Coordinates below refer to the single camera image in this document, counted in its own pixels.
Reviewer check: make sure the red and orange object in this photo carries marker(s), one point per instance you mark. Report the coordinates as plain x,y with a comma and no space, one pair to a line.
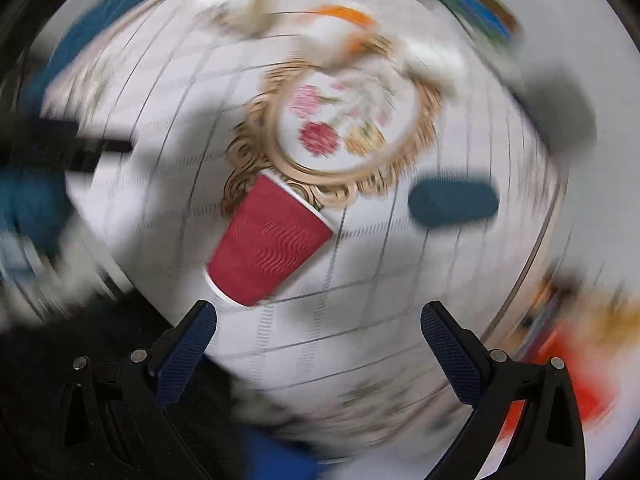
575,360

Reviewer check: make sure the cream plush toy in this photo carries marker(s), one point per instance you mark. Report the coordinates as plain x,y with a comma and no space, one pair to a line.
240,10

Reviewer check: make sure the colourful box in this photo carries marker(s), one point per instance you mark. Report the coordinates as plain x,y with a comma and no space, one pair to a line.
475,5

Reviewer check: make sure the white and orange plush toy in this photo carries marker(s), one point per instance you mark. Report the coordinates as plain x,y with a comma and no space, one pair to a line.
342,32

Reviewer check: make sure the white embroidered tablecloth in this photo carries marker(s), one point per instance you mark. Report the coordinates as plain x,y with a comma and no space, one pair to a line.
320,200

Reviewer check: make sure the dark teal oblong object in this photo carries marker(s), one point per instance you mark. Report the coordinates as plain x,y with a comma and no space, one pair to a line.
452,202

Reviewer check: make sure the red ribbed paper cup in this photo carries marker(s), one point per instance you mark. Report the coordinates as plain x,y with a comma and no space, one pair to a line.
267,242

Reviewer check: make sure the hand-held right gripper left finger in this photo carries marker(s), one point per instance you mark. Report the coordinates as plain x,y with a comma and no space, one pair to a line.
184,355

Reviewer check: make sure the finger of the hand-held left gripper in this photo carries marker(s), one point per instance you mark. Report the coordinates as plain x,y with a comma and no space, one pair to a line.
92,152

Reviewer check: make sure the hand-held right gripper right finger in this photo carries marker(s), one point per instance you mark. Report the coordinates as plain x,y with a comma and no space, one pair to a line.
452,355

